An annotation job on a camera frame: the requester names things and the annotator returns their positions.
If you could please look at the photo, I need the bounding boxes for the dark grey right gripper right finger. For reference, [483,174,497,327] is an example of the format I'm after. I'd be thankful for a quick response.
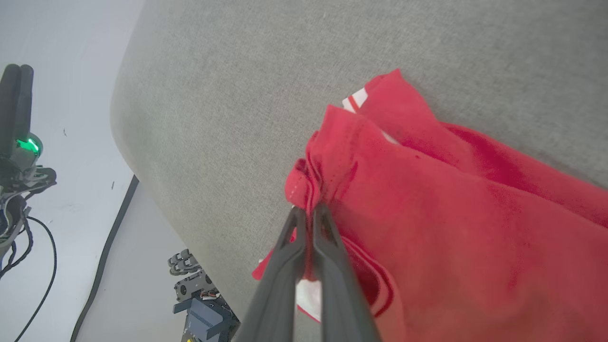
[312,204,381,342]

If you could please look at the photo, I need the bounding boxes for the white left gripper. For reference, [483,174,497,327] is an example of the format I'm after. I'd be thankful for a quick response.
[0,64,57,199]

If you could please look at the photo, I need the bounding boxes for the thin black cable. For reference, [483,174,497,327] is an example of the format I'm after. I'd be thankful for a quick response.
[13,216,58,342]

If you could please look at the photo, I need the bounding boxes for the grey fabric sofa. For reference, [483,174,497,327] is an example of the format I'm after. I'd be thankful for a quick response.
[110,0,608,342]

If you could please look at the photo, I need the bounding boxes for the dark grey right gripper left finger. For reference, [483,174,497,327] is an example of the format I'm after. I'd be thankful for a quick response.
[236,207,308,342]

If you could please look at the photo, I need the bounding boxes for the black floor strip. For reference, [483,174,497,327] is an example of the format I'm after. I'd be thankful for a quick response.
[70,175,140,342]

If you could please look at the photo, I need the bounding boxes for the red white basketball jersey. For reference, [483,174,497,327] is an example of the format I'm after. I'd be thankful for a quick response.
[252,69,608,342]

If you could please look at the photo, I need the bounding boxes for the braided black cable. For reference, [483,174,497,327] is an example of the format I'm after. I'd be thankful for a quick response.
[0,221,35,281]

